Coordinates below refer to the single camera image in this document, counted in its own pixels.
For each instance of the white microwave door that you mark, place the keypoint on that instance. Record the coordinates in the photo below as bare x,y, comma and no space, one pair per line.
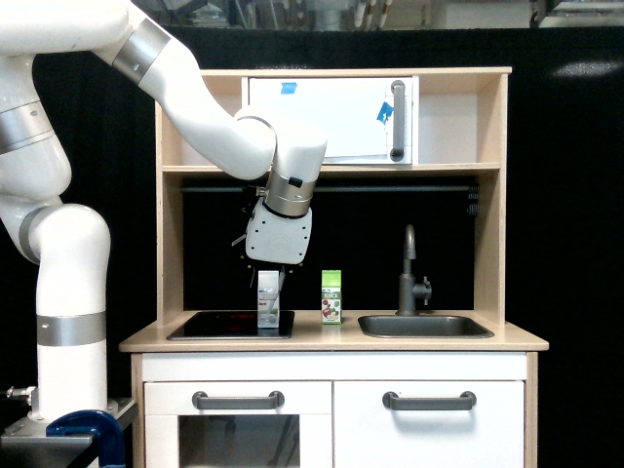
355,113

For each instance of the wooden toy kitchen frame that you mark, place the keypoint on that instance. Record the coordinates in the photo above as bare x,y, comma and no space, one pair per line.
202,263

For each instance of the green juice carton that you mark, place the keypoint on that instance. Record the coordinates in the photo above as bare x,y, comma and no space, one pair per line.
331,297

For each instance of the grey faucet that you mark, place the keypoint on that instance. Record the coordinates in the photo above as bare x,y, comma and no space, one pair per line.
409,289

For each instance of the white milk carton box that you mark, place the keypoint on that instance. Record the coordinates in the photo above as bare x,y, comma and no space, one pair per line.
268,299

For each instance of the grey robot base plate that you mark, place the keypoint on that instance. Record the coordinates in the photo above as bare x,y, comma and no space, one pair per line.
25,444

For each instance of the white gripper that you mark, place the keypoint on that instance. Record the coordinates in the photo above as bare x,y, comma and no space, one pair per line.
277,239

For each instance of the blue clamp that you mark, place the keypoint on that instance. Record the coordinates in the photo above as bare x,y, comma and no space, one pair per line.
99,423

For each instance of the grey microwave handle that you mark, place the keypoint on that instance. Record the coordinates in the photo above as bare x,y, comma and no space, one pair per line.
397,152

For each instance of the grey sink basin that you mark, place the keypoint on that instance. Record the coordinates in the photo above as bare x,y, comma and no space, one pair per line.
422,327

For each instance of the dark hanging rail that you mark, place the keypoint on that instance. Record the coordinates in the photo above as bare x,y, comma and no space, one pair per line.
473,189

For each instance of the white oven door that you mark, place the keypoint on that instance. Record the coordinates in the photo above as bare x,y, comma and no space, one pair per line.
298,434

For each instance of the black stove top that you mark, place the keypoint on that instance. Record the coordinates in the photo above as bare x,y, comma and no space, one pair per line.
205,325

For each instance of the grey oven door handle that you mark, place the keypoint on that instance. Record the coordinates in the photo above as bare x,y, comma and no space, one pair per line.
202,401

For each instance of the grey cabinet door handle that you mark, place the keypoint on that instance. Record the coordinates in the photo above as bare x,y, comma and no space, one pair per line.
465,401

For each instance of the white cabinet door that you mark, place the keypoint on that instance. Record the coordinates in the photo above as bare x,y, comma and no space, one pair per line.
366,434

